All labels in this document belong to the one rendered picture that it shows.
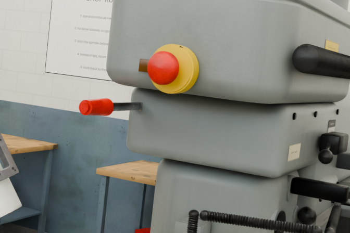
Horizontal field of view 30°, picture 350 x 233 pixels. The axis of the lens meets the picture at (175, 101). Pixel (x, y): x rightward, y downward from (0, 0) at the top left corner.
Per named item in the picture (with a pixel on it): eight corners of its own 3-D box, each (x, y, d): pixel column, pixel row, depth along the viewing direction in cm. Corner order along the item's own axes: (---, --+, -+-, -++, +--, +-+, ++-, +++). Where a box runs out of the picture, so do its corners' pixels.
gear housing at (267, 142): (282, 181, 85) (291, 105, 84) (120, 152, 95) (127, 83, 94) (336, 159, 115) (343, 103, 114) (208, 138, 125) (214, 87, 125)
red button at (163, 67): (172, 86, 75) (176, 52, 75) (141, 82, 77) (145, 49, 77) (184, 87, 78) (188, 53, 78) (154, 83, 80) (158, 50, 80)
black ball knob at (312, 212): (312, 228, 102) (315, 209, 101) (294, 224, 103) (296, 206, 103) (317, 225, 104) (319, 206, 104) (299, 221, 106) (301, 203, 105)
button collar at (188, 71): (189, 96, 78) (195, 46, 77) (145, 90, 80) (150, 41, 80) (196, 96, 79) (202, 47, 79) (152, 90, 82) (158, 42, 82)
